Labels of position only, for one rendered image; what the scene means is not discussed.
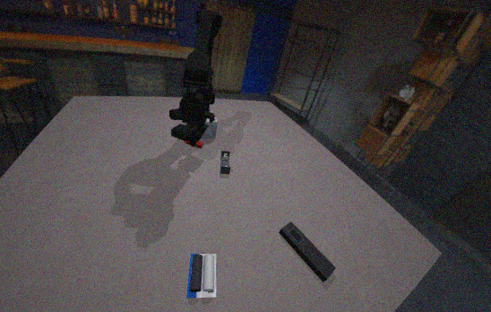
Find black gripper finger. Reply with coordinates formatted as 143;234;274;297
189;131;201;147
197;124;208;141

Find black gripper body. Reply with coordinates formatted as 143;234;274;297
171;105;214;141

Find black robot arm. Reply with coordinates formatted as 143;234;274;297
169;9;221;123

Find red battery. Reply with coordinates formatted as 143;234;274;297
184;141;203;149

